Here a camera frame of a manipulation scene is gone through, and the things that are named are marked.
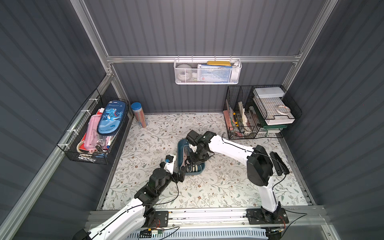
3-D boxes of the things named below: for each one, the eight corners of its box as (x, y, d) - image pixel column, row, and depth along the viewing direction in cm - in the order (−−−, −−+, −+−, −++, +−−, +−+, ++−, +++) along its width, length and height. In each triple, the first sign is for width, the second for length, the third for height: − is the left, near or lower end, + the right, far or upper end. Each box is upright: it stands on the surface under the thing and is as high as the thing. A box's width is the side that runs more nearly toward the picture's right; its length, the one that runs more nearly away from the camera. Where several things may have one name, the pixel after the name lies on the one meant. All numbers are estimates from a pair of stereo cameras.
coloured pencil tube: (138, 128, 114) (129, 109, 98) (140, 121, 118) (132, 102, 103) (146, 128, 114) (139, 109, 98) (148, 121, 118) (141, 102, 103)
